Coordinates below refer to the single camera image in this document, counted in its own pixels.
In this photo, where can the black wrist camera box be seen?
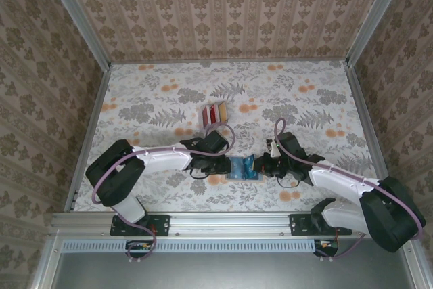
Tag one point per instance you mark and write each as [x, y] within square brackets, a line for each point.
[214, 143]
[291, 145]

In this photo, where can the aluminium frame post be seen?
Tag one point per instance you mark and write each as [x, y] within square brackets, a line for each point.
[78, 15]
[373, 15]

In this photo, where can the aluminium side rail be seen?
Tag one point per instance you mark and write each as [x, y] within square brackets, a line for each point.
[98, 99]
[359, 99]

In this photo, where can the dark blue credit card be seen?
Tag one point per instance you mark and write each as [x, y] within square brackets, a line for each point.
[249, 167]

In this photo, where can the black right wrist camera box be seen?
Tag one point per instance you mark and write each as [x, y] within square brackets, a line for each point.
[291, 145]

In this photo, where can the light blue card holder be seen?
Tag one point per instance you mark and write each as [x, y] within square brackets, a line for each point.
[235, 169]

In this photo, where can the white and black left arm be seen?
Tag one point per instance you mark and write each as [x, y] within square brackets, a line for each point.
[162, 162]

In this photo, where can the yellow credit card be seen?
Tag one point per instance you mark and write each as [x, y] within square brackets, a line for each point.
[223, 112]

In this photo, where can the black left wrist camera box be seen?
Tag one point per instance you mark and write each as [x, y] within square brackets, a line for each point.
[214, 143]

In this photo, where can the bright red credit card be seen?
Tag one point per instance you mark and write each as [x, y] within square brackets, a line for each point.
[214, 114]

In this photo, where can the long aluminium beam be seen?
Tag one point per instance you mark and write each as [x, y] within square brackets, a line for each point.
[230, 221]

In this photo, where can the grey metal sheet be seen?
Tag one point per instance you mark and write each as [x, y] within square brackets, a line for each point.
[230, 272]

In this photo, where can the dark red credit card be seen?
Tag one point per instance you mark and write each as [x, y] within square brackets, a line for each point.
[206, 116]

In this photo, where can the black connector box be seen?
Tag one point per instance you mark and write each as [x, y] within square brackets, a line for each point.
[326, 250]
[138, 250]

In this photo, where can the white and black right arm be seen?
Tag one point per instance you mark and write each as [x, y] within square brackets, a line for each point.
[335, 179]

